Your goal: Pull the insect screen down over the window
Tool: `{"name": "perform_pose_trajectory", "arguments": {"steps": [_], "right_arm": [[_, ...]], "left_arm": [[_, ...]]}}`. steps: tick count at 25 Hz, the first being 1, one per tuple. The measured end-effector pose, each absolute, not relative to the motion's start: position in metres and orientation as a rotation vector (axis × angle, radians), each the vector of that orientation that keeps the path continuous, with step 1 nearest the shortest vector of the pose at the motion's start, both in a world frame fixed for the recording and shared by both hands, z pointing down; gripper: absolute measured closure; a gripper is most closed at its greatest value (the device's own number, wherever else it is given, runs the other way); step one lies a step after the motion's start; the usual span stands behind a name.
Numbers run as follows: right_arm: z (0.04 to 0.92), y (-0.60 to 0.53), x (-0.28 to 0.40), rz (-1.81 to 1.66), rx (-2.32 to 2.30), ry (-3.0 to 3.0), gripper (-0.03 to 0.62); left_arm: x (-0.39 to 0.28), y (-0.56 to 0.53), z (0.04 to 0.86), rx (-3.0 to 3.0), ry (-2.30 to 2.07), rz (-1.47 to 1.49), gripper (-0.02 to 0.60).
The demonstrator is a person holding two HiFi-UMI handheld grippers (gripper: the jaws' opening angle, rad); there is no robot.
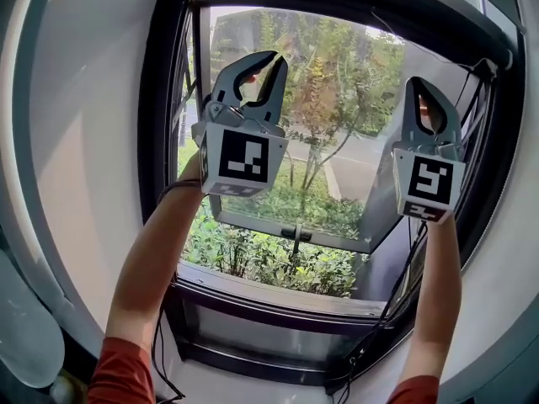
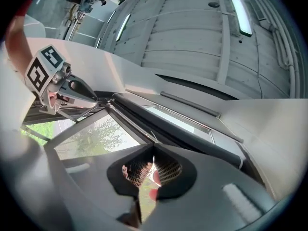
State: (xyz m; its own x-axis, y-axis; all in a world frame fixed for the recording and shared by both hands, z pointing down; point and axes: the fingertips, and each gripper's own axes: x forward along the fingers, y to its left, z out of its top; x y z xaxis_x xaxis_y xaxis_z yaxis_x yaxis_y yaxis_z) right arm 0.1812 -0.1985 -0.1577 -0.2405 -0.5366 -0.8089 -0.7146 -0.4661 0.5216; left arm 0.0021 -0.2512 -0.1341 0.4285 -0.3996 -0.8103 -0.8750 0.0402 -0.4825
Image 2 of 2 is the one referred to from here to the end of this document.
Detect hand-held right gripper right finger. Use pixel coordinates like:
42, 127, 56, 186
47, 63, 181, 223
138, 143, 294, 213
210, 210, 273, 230
141, 143, 279, 231

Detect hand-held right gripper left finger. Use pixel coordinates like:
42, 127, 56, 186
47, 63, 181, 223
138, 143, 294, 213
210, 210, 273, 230
44, 142, 156, 229

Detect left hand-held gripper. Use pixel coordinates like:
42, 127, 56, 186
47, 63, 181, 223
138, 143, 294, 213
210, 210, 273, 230
24, 44, 99, 116

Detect person's left forearm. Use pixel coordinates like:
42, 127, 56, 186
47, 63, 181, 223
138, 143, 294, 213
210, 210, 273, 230
5, 15, 36, 73

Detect open glass window sash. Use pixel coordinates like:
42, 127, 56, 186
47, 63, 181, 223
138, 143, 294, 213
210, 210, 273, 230
45, 107, 142, 159

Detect thin trees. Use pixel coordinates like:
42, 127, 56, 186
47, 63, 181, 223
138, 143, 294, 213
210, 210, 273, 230
77, 118, 126, 154

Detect green bushes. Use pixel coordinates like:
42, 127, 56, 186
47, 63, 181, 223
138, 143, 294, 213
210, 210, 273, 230
23, 121, 53, 145

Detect dark grey roller tube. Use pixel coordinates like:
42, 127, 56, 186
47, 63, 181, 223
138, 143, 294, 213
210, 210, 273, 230
160, 91, 221, 118

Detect person's red shirt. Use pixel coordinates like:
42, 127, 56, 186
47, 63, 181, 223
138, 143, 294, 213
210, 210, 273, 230
14, 0, 39, 19

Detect grey ceiling pipes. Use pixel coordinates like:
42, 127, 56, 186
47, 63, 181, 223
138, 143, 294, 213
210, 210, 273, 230
247, 0, 303, 98

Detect black window frame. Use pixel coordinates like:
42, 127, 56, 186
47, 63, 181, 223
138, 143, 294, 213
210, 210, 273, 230
21, 88, 244, 173

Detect thin black ceiling cable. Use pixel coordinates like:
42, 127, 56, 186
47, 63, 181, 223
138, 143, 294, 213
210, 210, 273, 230
252, 32, 265, 99

